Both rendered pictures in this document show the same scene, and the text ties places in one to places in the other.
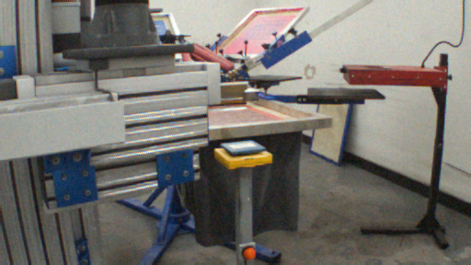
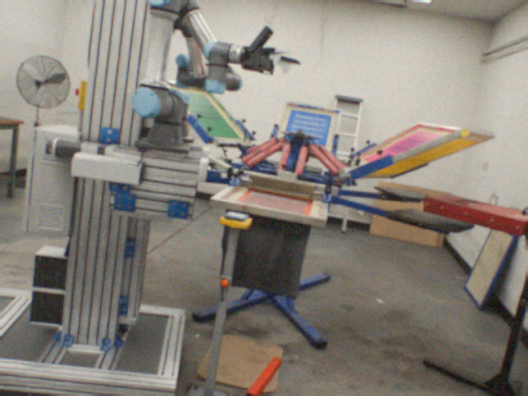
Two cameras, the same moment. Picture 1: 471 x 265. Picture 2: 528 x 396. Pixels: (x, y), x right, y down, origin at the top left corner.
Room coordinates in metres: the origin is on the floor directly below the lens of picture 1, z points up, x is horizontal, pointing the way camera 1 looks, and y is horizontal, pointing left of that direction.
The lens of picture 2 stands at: (-0.93, -1.16, 1.49)
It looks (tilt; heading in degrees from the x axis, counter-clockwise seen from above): 10 degrees down; 26
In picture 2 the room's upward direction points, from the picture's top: 9 degrees clockwise
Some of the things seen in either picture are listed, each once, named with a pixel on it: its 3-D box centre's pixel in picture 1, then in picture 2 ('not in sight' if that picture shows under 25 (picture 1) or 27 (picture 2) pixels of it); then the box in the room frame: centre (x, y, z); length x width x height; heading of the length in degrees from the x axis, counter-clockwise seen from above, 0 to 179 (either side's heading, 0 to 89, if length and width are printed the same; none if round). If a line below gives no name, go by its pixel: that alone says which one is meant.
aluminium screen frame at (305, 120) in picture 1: (220, 111); (276, 200); (1.71, 0.06, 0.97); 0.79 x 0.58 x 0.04; 20
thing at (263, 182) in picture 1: (246, 188); (262, 253); (1.44, -0.04, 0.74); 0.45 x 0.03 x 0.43; 110
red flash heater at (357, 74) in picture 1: (393, 74); (484, 214); (2.46, -0.98, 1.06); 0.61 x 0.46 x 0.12; 80
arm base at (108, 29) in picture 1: (121, 22); (166, 131); (0.86, 0.23, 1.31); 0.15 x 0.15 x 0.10
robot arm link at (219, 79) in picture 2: not in sight; (218, 79); (0.78, -0.05, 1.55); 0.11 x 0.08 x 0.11; 8
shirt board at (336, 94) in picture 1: (273, 97); (369, 207); (2.59, -0.24, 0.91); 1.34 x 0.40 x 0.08; 80
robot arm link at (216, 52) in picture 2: not in sight; (220, 53); (0.77, -0.05, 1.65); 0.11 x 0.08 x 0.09; 97
